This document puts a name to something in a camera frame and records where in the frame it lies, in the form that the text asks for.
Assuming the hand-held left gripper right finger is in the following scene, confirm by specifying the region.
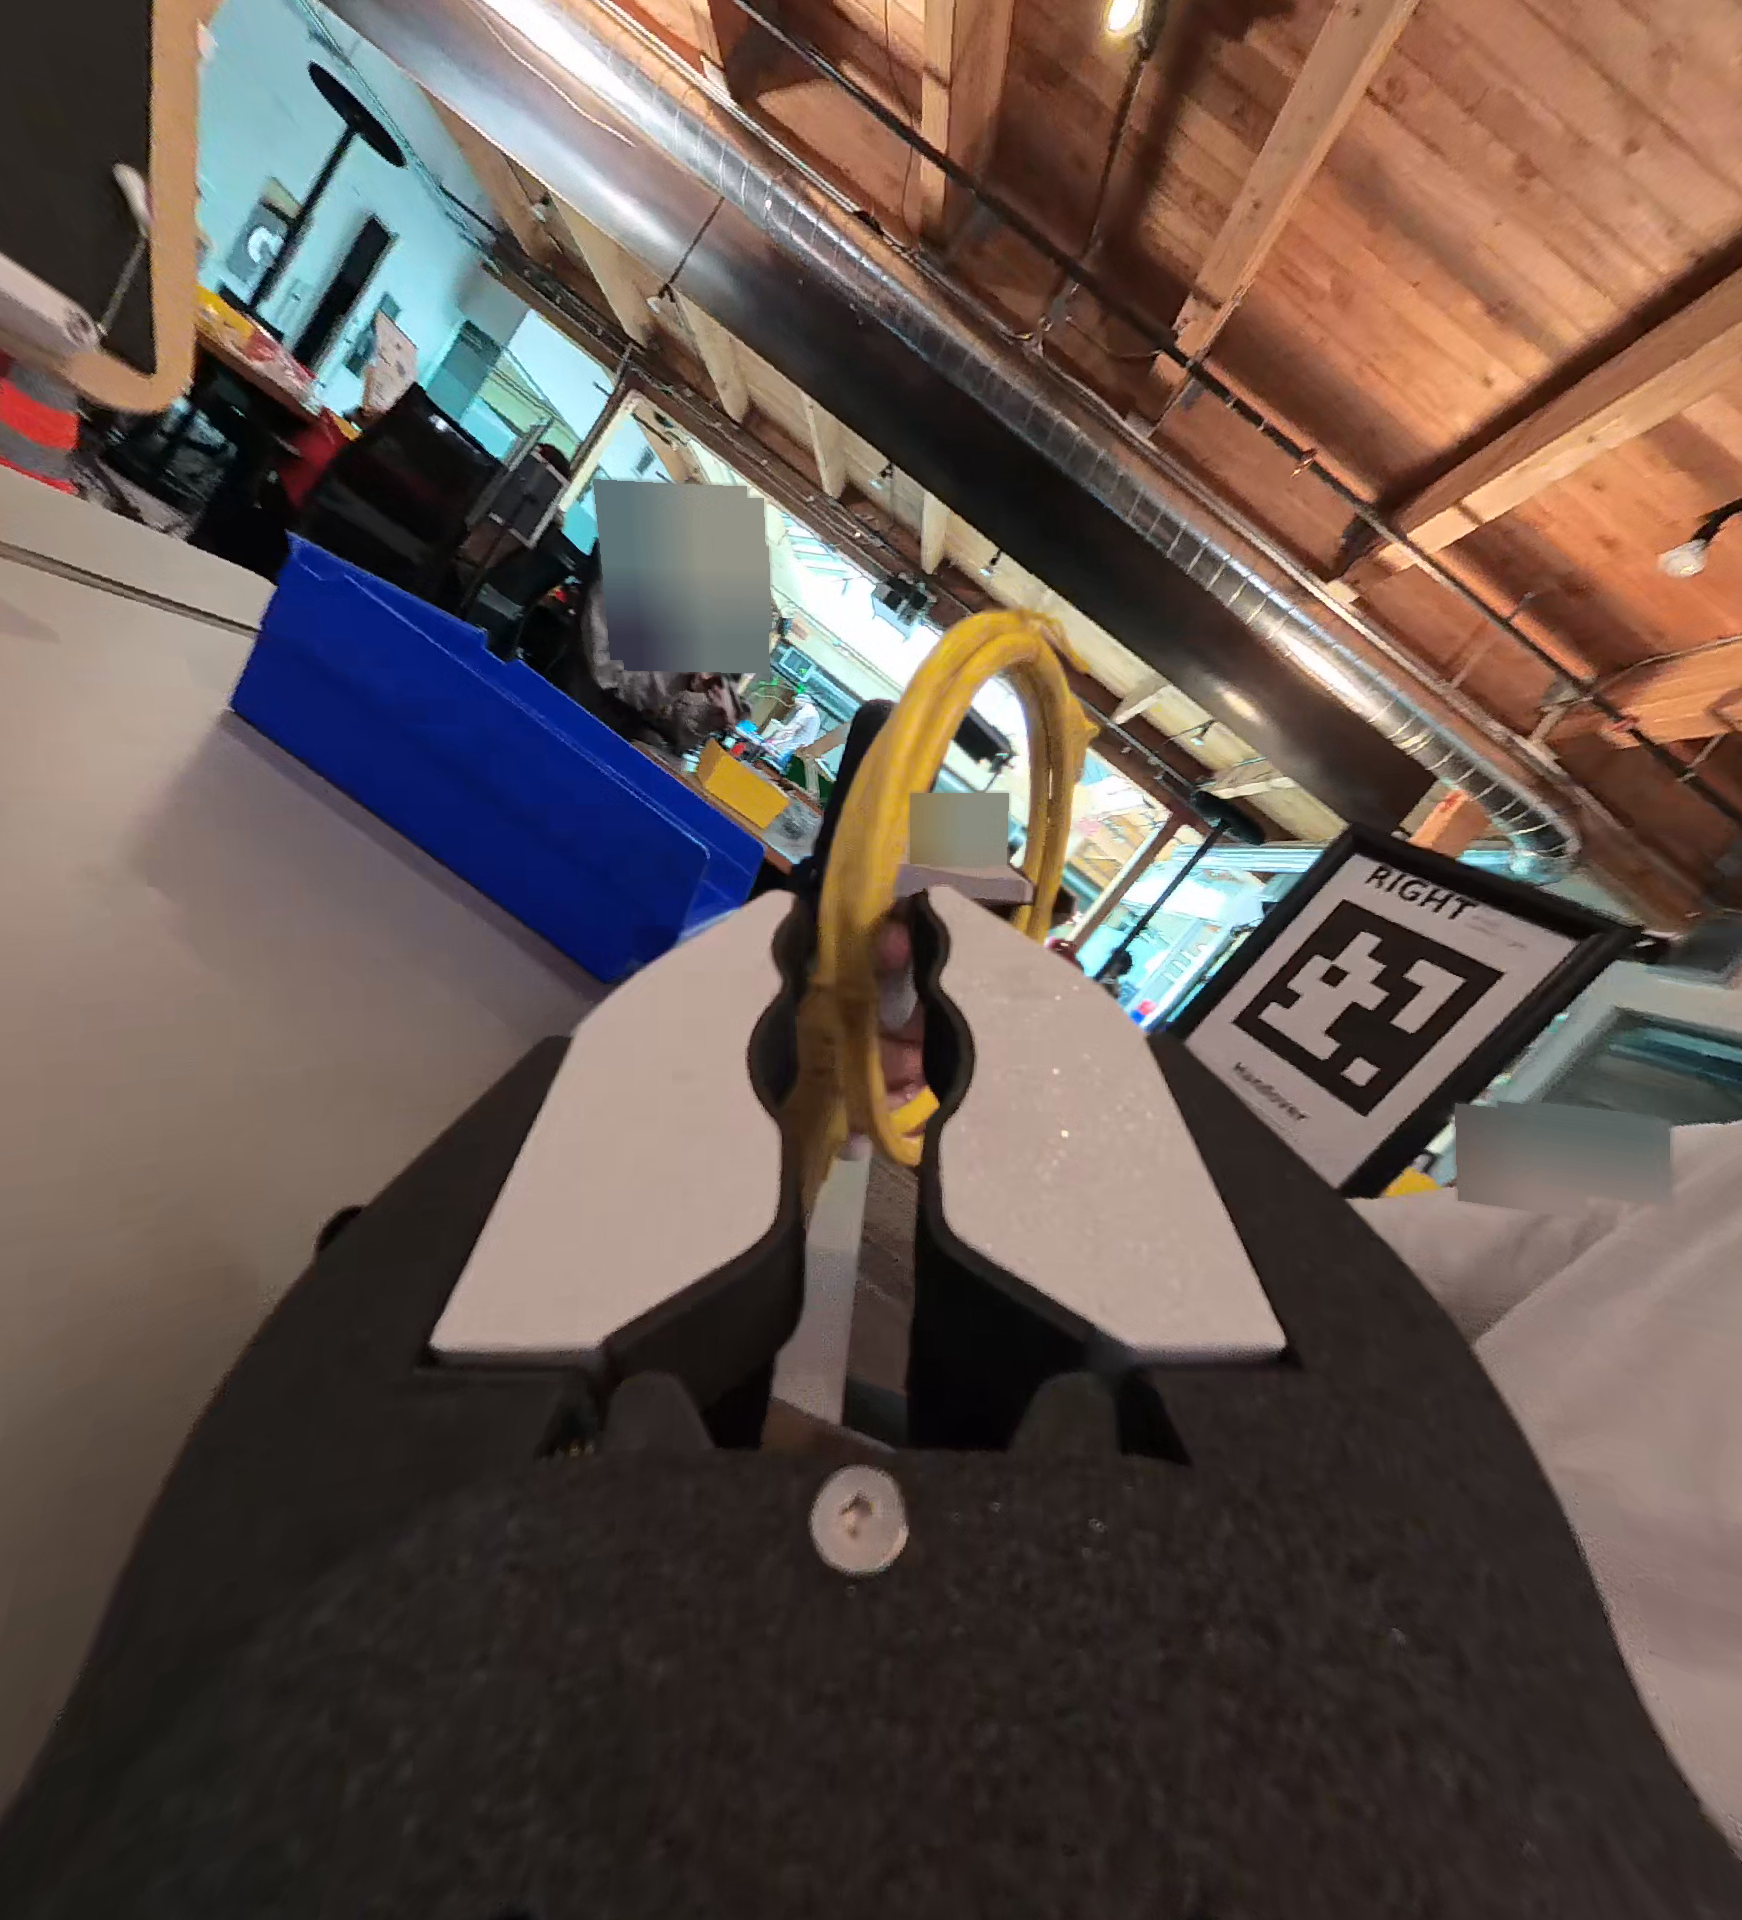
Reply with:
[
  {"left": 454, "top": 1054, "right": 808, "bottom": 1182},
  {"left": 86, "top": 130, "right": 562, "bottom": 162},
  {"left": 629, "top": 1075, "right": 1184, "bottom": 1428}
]
[{"left": 906, "top": 885, "right": 1288, "bottom": 1455}]

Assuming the black round-top stand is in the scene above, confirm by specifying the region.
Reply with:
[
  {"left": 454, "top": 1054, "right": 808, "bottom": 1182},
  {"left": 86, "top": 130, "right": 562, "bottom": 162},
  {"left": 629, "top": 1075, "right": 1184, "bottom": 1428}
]
[{"left": 248, "top": 60, "right": 408, "bottom": 303}]

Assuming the orange traffic cone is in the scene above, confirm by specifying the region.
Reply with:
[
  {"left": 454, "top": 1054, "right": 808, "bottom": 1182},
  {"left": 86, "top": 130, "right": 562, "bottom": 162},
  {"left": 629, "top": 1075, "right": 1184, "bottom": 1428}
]
[{"left": 0, "top": 375, "right": 84, "bottom": 494}]

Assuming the yellow plastic bin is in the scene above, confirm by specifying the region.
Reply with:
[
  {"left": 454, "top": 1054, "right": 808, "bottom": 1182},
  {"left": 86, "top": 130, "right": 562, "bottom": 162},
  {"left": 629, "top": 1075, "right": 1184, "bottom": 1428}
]
[{"left": 695, "top": 743, "right": 792, "bottom": 830}]

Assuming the black-framed marker sign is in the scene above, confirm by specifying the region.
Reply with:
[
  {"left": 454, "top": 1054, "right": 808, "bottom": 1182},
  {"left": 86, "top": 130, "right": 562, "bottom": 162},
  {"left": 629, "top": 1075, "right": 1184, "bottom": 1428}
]
[{"left": 1167, "top": 823, "right": 1645, "bottom": 1200}]

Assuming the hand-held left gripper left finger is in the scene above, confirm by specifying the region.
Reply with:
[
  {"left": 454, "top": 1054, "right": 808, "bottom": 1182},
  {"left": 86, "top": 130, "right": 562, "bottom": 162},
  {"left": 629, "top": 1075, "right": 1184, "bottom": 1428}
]
[{"left": 428, "top": 893, "right": 813, "bottom": 1453}]

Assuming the wood-rimmed black tablet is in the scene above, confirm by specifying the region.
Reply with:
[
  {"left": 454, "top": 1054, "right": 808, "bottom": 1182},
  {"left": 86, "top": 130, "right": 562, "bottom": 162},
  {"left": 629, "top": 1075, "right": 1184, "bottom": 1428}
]
[{"left": 0, "top": 0, "right": 223, "bottom": 418}]

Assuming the person's right hand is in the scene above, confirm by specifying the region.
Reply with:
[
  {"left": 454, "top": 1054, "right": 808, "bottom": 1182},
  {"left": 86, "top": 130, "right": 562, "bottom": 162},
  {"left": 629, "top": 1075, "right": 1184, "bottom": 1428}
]
[{"left": 870, "top": 919, "right": 936, "bottom": 1119}]

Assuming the blue plastic bin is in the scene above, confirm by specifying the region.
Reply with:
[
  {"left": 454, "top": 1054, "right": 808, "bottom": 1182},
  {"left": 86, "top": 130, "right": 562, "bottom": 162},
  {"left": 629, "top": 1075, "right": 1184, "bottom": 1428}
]
[{"left": 230, "top": 538, "right": 768, "bottom": 982}]

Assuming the silver ventilation duct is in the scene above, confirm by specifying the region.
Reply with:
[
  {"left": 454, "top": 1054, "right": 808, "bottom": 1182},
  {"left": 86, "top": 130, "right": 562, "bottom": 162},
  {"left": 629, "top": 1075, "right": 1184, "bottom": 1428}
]
[{"left": 512, "top": 0, "right": 1586, "bottom": 879}]

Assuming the yellow network cable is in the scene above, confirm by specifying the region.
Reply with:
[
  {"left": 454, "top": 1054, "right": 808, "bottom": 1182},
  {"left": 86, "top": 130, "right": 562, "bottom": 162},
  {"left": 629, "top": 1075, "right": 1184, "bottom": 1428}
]
[{"left": 797, "top": 608, "right": 1098, "bottom": 1188}]

